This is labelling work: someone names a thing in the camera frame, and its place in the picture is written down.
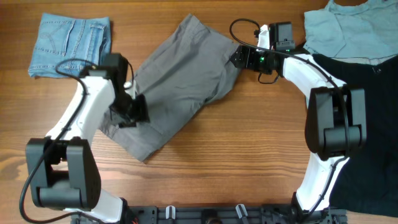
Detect folded blue denim jeans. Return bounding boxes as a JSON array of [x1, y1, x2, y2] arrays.
[[28, 13, 111, 78]]

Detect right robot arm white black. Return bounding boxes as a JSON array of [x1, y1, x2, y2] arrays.
[[230, 22, 367, 223]]

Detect dark navy garment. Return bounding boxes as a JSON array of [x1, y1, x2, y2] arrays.
[[313, 54, 397, 217]]

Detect light blue t-shirt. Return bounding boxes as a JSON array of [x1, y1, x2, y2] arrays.
[[304, 0, 397, 65]]

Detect grey shorts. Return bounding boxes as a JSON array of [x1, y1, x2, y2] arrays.
[[99, 14, 241, 162]]

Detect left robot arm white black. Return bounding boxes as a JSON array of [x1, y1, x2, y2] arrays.
[[19, 54, 150, 223]]

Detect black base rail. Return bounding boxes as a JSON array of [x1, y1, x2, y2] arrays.
[[70, 203, 348, 224]]

